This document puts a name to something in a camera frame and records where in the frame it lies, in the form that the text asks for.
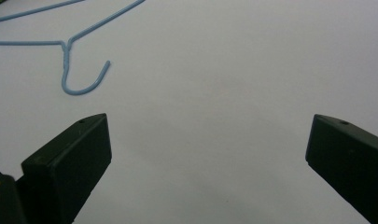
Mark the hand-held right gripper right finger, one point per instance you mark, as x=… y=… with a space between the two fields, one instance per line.
x=351 y=158

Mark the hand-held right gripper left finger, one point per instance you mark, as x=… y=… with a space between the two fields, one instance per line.
x=68 y=161

